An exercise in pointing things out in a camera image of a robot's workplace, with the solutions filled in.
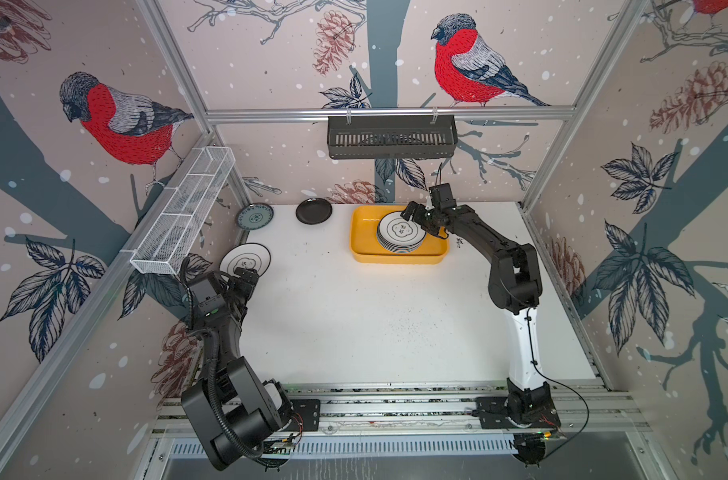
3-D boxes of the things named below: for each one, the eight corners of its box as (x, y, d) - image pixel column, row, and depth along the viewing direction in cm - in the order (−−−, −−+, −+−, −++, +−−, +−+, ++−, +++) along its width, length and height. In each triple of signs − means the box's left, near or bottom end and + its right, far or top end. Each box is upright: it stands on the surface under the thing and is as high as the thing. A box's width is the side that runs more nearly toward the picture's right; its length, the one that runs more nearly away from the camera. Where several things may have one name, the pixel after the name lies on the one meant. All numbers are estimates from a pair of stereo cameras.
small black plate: (294, 224, 118) (293, 220, 116) (300, 201, 127) (299, 197, 125) (330, 224, 118) (329, 220, 116) (333, 201, 127) (332, 197, 125)
